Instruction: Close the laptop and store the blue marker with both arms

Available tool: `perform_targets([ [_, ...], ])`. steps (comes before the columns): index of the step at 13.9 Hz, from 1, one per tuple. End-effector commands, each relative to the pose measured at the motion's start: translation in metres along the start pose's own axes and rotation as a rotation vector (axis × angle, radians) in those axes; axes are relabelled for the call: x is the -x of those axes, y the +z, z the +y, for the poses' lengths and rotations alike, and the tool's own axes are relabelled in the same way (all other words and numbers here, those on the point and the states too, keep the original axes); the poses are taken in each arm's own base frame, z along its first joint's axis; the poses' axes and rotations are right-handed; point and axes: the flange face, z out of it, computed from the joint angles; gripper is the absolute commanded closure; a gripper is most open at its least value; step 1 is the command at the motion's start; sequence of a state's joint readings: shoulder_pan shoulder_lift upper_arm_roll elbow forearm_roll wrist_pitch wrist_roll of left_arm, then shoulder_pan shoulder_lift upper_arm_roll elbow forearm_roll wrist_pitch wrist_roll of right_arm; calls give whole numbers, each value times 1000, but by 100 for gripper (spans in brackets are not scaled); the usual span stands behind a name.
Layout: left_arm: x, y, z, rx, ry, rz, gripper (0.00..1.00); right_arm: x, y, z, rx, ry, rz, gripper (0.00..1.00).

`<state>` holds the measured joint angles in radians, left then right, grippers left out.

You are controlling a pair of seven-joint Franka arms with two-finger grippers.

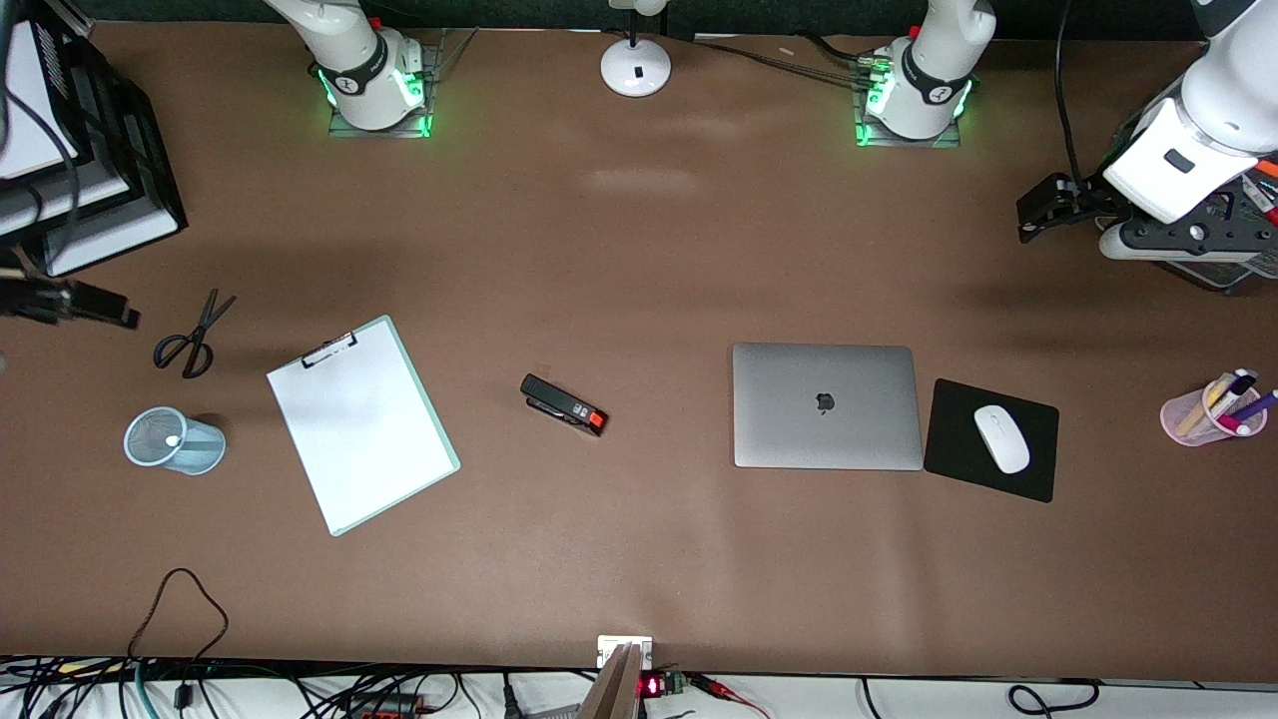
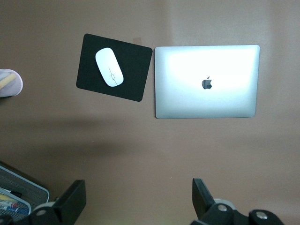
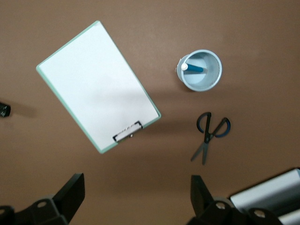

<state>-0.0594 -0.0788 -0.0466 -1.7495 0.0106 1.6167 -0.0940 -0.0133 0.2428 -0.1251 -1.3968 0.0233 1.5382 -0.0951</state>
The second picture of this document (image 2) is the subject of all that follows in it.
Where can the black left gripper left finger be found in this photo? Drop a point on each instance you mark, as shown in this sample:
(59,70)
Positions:
(70,201)

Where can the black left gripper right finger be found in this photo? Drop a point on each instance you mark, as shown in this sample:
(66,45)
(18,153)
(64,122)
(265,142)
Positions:
(204,204)

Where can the silver laptop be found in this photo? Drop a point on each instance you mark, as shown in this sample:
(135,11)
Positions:
(178,103)

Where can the grey mesh desk organizer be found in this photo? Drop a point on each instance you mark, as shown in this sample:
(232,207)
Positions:
(25,182)

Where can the yellow crayon stick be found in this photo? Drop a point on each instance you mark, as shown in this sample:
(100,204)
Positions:
(7,198)

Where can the pink mesh pen cup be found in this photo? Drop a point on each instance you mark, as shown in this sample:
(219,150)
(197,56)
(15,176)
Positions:
(15,87)

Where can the yellow pencil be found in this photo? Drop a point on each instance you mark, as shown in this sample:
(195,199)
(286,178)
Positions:
(7,80)

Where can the white computer mouse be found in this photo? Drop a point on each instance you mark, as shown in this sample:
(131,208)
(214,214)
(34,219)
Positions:
(109,66)

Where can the black mouse pad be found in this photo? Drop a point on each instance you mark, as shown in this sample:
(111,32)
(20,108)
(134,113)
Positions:
(133,75)

